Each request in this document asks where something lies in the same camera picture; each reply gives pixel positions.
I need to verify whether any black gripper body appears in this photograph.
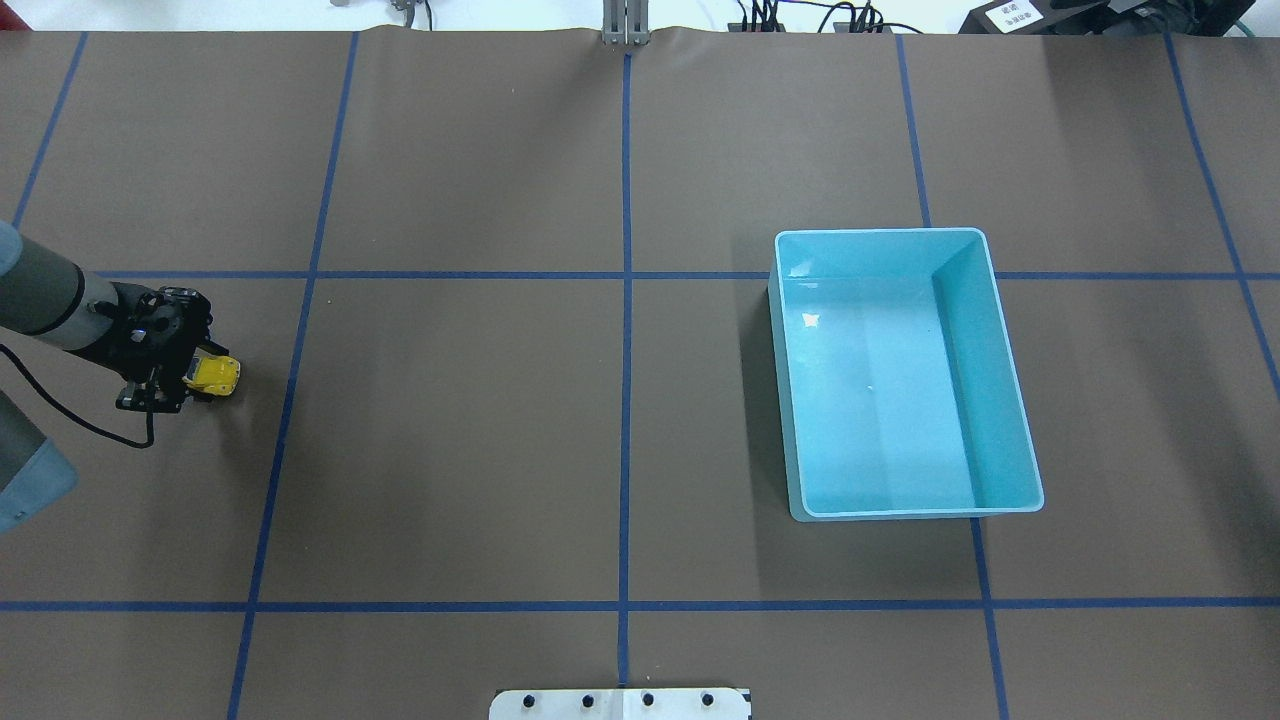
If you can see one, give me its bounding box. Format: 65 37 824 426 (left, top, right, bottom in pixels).
105 284 214 383

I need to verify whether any yellow beetle toy car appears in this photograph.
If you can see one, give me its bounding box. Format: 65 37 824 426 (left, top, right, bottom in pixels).
182 355 242 402

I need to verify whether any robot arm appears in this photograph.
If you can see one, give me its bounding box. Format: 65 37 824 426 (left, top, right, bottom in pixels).
1 222 227 532

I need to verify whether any light blue plastic bin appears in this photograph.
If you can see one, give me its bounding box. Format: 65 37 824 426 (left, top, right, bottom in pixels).
767 227 1044 523

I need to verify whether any black device with label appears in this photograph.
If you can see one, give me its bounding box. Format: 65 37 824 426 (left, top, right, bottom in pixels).
957 1 1073 36

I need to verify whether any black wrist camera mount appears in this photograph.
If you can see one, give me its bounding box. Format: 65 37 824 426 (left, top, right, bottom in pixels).
115 380 191 414

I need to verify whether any grey aluminium frame post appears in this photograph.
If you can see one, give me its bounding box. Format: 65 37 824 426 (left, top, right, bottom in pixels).
602 0 652 46

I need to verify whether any white metal base plate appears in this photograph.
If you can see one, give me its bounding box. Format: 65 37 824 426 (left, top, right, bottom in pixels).
488 687 754 719

